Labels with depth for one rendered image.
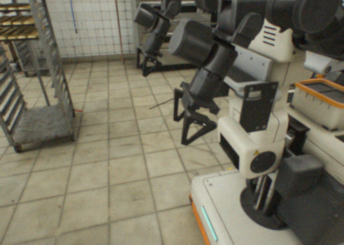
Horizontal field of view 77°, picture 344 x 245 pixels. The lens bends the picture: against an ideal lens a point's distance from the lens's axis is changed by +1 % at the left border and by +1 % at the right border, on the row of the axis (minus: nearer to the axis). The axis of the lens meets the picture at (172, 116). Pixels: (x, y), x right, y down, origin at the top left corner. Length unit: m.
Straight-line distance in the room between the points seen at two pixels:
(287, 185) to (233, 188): 0.52
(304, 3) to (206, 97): 0.22
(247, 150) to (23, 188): 1.65
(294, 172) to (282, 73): 0.33
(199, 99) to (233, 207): 0.91
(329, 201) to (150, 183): 1.14
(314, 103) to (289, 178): 0.32
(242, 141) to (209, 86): 0.42
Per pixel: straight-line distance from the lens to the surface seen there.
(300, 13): 0.45
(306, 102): 1.03
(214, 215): 1.22
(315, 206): 1.07
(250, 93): 0.63
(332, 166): 0.95
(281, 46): 0.65
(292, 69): 0.75
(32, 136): 2.26
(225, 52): 0.42
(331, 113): 0.96
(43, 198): 1.85
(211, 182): 1.35
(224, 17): 0.44
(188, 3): 3.72
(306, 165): 0.87
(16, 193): 1.99
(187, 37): 0.38
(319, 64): 0.58
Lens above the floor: 1.27
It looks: 31 degrees down
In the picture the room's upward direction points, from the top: straight up
